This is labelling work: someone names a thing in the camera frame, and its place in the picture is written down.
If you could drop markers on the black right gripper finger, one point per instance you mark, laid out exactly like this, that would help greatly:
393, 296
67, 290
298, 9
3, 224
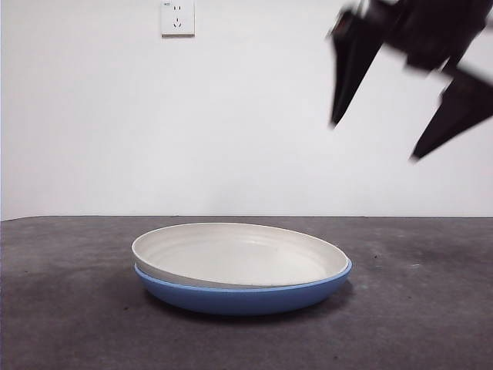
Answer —
458, 112
354, 61

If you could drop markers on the white round plate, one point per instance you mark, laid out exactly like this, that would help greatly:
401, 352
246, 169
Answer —
239, 258

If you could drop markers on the blue round plate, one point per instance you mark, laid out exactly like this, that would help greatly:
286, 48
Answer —
239, 302

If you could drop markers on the white wall socket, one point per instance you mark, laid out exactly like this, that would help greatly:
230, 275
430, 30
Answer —
178, 19

